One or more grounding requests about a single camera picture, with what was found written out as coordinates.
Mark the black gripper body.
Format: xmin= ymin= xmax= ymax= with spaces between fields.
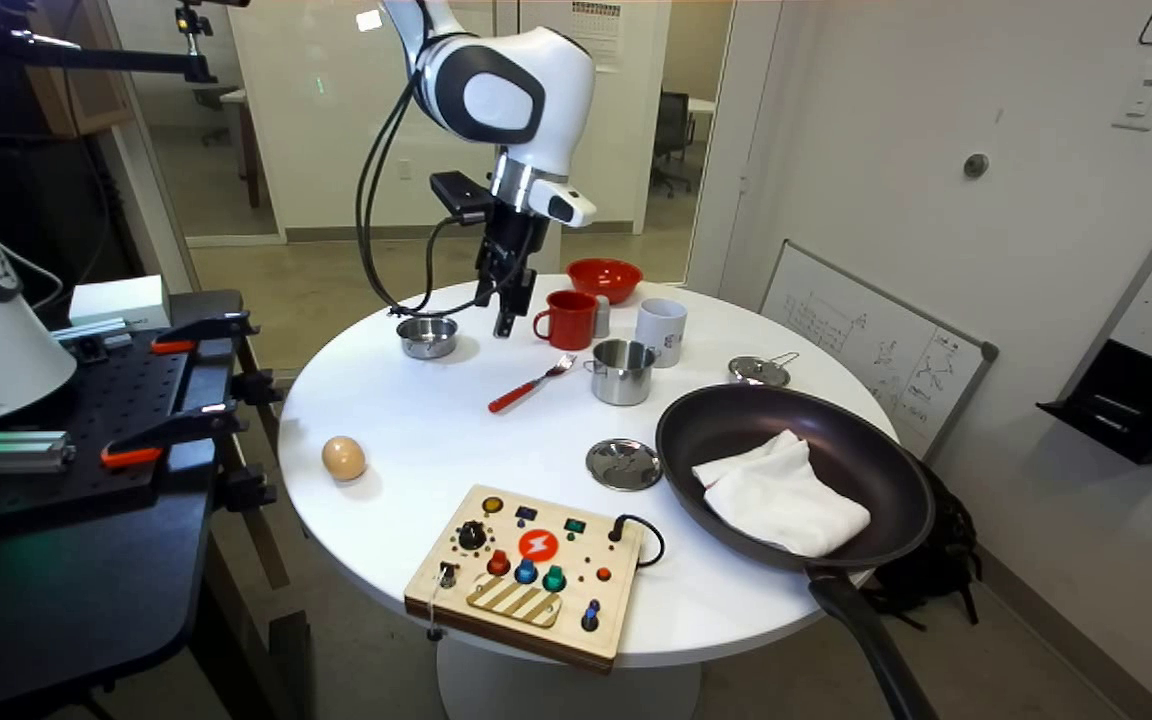
xmin=473 ymin=202 xmax=554 ymax=306

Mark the red mug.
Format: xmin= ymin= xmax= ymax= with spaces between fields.
xmin=528 ymin=287 xmax=602 ymax=355

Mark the small steel bowl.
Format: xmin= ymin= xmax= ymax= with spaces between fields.
xmin=391 ymin=313 xmax=462 ymax=363

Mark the red bowl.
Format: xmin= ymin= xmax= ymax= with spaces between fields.
xmin=563 ymin=257 xmax=649 ymax=308

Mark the steel cup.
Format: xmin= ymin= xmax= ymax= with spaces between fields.
xmin=585 ymin=338 xmax=659 ymax=414

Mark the white printed mug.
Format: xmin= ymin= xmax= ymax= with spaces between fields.
xmin=632 ymin=296 xmax=692 ymax=371

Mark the flat steel lid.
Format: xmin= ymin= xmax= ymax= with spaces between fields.
xmin=585 ymin=437 xmax=666 ymax=495

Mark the black office chair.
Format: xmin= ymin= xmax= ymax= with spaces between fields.
xmin=652 ymin=89 xmax=697 ymax=203

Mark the brown egg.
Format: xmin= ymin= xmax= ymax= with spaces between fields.
xmin=319 ymin=433 xmax=371 ymax=489

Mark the black frying pan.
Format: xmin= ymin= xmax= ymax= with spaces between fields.
xmin=652 ymin=379 xmax=942 ymax=720

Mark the white folded cloth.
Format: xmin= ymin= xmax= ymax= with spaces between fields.
xmin=686 ymin=430 xmax=874 ymax=565

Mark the white box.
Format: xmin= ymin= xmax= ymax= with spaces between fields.
xmin=63 ymin=271 xmax=175 ymax=339

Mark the black backpack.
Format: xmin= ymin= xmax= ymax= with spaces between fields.
xmin=858 ymin=455 xmax=988 ymax=633

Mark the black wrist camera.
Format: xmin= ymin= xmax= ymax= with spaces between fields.
xmin=429 ymin=170 xmax=495 ymax=226

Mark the wooden switch busy board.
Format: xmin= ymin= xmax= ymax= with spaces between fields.
xmin=398 ymin=482 xmax=672 ymax=677

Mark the black clamp orange handle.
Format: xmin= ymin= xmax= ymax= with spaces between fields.
xmin=92 ymin=308 xmax=259 ymax=360
xmin=96 ymin=395 xmax=239 ymax=478

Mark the whiteboard leaning on wall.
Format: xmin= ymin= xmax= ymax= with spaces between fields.
xmin=757 ymin=236 xmax=1004 ymax=463

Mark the black camera boom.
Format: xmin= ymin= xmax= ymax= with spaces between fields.
xmin=0 ymin=0 xmax=255 ymax=89

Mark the aluminium rail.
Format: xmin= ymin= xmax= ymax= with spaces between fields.
xmin=0 ymin=426 xmax=75 ymax=482

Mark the black wall tray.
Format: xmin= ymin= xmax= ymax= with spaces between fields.
xmin=1037 ymin=338 xmax=1152 ymax=469

